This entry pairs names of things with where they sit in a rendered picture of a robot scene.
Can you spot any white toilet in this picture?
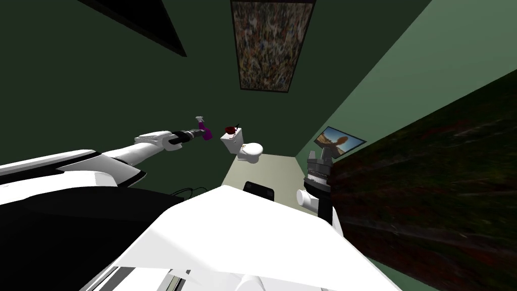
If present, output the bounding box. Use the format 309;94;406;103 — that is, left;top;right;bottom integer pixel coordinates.
220;127;265;165

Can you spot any small blue orange wall picture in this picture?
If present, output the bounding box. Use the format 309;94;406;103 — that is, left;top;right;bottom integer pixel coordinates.
314;126;368;160

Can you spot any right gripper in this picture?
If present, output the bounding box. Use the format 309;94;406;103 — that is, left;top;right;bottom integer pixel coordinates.
307;147;334;164

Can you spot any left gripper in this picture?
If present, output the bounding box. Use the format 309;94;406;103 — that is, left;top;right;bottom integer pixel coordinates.
173;129;205;145

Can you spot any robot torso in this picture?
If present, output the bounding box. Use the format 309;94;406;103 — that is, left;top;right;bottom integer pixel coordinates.
80;181;404;291

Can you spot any purple spray bottle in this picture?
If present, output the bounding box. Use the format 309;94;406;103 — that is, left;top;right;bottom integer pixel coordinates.
195;116;214;142

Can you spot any speckled abstract wall painting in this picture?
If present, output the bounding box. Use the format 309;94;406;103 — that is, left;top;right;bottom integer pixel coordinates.
230;0;317;94

